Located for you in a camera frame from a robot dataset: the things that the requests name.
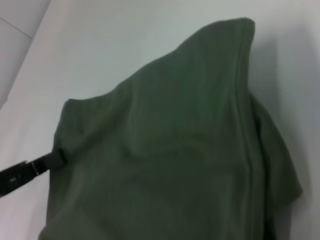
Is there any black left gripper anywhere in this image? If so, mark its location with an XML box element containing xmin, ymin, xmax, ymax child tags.
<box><xmin>0</xmin><ymin>149</ymin><xmax>68</xmax><ymax>199</ymax></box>

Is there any dark green shirt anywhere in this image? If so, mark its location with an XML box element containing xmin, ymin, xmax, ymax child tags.
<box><xmin>37</xmin><ymin>16</ymin><xmax>304</xmax><ymax>240</ymax></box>

